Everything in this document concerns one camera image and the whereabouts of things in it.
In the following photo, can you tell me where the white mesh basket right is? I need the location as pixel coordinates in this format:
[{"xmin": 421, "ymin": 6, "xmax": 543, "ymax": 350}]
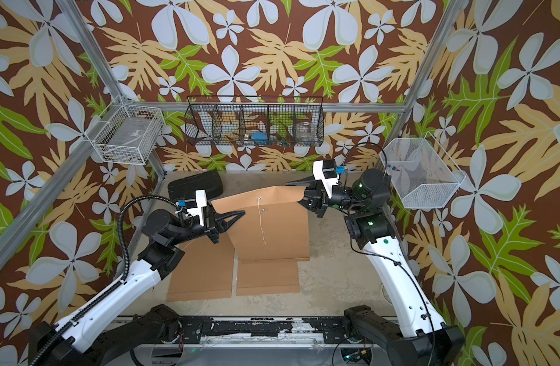
[{"xmin": 380, "ymin": 134, "xmax": 467, "ymax": 210}]

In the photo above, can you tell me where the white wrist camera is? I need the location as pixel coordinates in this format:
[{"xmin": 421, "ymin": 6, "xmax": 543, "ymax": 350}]
[
  {"xmin": 312, "ymin": 160, "xmax": 345, "ymax": 198},
  {"xmin": 176, "ymin": 190, "xmax": 208, "ymax": 227}
]

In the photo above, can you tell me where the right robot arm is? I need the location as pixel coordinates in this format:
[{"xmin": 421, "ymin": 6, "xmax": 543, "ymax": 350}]
[{"xmin": 291, "ymin": 166, "xmax": 465, "ymax": 365}]

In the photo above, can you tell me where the brown file bag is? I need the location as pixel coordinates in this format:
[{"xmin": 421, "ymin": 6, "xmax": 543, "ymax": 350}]
[
  {"xmin": 166, "ymin": 233, "xmax": 235, "ymax": 302},
  {"xmin": 212, "ymin": 186, "xmax": 310, "ymax": 262},
  {"xmin": 236, "ymin": 260, "xmax": 301, "ymax": 296}
]

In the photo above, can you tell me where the black wire basket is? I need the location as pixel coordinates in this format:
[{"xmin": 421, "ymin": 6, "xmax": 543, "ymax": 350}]
[{"xmin": 182, "ymin": 95, "xmax": 326, "ymax": 146}]

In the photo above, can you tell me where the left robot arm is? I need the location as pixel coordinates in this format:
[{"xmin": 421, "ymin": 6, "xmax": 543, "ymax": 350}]
[{"xmin": 28, "ymin": 204, "xmax": 245, "ymax": 365}]

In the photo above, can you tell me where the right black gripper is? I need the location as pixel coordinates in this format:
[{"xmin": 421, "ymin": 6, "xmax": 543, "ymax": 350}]
[{"xmin": 291, "ymin": 181, "xmax": 368, "ymax": 224}]

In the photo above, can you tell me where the blue object in basket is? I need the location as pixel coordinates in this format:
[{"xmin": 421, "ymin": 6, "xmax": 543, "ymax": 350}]
[{"xmin": 251, "ymin": 131, "xmax": 269, "ymax": 146}]

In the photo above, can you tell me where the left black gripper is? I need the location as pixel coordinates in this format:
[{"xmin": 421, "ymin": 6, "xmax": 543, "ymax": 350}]
[{"xmin": 169, "ymin": 203, "xmax": 241, "ymax": 249}]

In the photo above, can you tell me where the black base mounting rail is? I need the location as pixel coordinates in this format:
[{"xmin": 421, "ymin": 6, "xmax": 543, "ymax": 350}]
[{"xmin": 159, "ymin": 316, "xmax": 355, "ymax": 345}]

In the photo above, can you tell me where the white wire basket left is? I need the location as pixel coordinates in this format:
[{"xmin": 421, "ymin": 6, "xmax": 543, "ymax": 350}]
[{"xmin": 89, "ymin": 104, "xmax": 166, "ymax": 166}]

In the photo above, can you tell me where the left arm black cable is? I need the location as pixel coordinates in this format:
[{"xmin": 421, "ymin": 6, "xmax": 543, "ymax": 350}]
[{"xmin": 27, "ymin": 195, "xmax": 180, "ymax": 366}]

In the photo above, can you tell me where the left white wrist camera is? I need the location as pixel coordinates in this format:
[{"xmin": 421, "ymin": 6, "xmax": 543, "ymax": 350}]
[{"xmin": 176, "ymin": 190, "xmax": 208, "ymax": 227}]

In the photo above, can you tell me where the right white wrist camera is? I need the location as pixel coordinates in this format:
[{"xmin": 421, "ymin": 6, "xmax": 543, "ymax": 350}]
[{"xmin": 312, "ymin": 160, "xmax": 345, "ymax": 198}]

